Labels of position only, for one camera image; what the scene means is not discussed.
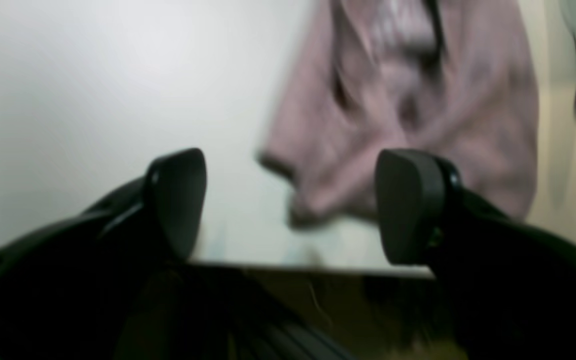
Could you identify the mauve t-shirt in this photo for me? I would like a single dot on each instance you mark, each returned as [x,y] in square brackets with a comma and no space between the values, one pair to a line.
[454,78]

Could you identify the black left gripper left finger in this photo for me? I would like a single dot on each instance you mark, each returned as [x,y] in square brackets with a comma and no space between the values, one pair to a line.
[66,289]

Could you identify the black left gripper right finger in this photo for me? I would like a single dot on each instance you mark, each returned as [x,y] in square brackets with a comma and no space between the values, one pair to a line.
[511,286]

